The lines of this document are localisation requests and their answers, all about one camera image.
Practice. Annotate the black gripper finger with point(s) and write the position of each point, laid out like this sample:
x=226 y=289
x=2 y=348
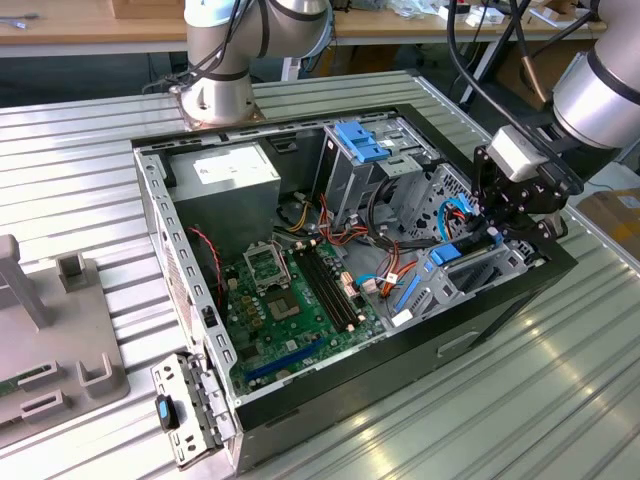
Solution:
x=545 y=229
x=481 y=175

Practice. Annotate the hard disk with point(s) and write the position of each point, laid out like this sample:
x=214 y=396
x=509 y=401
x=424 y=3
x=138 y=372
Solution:
x=445 y=255

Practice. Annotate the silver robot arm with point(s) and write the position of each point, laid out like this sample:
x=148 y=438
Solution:
x=595 y=100

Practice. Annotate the grey metal disk bay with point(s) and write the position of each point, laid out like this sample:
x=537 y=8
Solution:
x=437 y=292

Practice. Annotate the brown cardboard box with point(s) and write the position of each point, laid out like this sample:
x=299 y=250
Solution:
x=505 y=75
x=610 y=225

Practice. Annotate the blue plastic drive latch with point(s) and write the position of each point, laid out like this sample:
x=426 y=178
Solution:
x=357 y=142

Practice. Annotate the black stand pole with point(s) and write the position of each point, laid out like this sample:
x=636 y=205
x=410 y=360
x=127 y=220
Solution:
x=500 y=42

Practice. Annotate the grey metal drive cage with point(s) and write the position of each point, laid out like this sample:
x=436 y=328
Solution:
x=345 y=185

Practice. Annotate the small white box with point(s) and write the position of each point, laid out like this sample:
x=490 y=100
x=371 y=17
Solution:
x=485 y=16

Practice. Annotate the white box with black lid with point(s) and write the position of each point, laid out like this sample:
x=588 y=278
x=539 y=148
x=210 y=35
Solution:
x=462 y=15

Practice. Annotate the light wooden desk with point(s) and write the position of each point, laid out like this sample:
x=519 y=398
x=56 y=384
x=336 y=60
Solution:
x=100 y=25
x=400 y=30

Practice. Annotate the black RAM slot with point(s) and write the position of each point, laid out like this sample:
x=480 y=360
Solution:
x=338 y=290
x=325 y=290
x=332 y=290
x=319 y=290

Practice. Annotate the black open PC case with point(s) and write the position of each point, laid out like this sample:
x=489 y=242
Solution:
x=400 y=370

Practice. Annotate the CPU socket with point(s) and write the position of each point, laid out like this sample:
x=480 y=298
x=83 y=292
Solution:
x=265 y=265

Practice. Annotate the square grey chipset chip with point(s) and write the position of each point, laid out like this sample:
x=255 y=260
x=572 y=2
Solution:
x=284 y=305

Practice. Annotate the green motherboard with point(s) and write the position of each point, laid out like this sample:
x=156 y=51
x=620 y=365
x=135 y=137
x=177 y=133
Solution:
x=295 y=335

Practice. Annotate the grey power supply unit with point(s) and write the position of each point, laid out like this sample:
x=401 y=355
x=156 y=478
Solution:
x=225 y=210

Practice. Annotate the blue expansion slot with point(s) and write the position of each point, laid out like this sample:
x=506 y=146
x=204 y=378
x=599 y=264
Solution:
x=282 y=361

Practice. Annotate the grey parts rack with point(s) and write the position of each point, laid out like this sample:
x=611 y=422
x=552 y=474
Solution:
x=65 y=325

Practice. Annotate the green RAM stick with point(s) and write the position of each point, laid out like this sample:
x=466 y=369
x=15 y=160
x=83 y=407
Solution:
x=7 y=389

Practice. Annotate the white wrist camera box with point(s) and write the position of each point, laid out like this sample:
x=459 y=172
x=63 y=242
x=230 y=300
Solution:
x=515 y=157

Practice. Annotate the brown square base plate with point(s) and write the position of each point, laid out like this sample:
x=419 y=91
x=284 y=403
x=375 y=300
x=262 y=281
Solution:
x=192 y=125

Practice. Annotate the grey metal slot bracket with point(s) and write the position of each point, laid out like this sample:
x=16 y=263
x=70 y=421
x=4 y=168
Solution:
x=172 y=372

